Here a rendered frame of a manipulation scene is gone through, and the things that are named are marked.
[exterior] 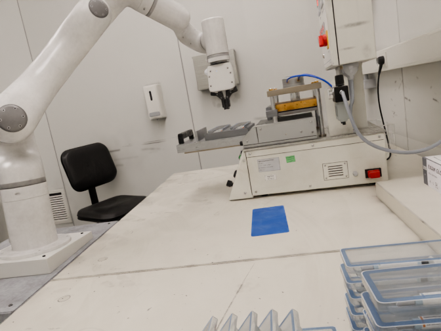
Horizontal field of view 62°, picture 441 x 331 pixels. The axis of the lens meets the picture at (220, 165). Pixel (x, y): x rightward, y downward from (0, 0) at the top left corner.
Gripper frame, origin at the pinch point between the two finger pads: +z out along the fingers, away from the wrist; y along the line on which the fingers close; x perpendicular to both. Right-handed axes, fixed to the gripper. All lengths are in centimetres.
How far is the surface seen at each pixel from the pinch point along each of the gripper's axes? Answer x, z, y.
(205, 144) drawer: -11.1, 13.2, -7.7
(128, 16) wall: 131, -75, -91
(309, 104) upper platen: -9.5, 4.9, 30.7
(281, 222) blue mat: -42, 34, 19
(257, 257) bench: -64, 34, 15
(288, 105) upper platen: -9.7, 3.9, 23.7
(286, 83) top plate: -2.5, -3.5, 23.7
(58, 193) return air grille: 122, 52, -184
